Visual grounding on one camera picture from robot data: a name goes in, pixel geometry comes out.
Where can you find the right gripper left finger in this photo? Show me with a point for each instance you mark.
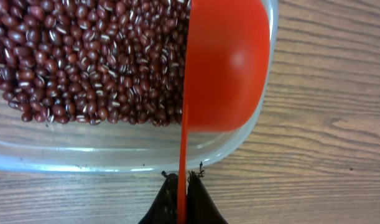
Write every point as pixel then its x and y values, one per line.
pixel 164 207

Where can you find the clear plastic container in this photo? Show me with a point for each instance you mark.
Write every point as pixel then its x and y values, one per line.
pixel 121 147

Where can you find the orange measuring scoop blue handle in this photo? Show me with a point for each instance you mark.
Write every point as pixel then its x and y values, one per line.
pixel 227 58

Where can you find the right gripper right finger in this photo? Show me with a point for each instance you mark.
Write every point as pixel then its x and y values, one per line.
pixel 201 209

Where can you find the red beans in container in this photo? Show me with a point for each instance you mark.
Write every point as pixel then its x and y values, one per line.
pixel 90 61

